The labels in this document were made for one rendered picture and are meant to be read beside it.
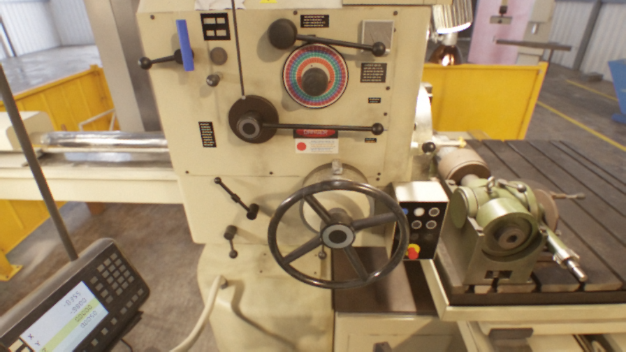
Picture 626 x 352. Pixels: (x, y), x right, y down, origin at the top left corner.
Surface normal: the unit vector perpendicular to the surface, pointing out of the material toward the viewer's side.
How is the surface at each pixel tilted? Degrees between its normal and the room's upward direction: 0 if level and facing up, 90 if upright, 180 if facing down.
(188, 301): 0
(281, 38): 90
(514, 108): 90
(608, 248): 0
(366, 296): 0
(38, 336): 70
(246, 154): 90
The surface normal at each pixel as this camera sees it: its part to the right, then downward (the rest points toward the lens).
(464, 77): -0.04, 0.47
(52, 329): 0.90, -0.18
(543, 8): -0.61, 0.38
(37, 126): 1.00, 0.00
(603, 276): -0.01, -0.88
